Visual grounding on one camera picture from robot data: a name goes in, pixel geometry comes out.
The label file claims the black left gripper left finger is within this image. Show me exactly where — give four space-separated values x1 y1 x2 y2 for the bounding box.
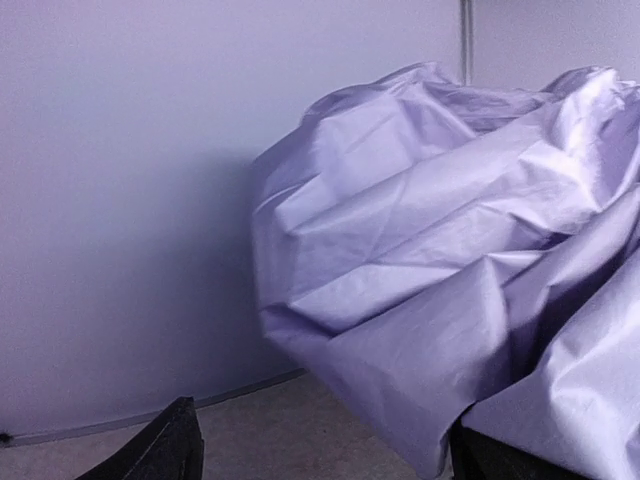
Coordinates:
78 397 204 480

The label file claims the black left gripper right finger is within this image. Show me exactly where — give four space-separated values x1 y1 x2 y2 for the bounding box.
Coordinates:
450 421 585 480

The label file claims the lilac folding umbrella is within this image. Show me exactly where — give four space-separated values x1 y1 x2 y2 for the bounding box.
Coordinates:
251 63 639 479

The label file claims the right frame post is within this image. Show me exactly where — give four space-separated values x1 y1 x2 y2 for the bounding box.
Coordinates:
459 0 474 85

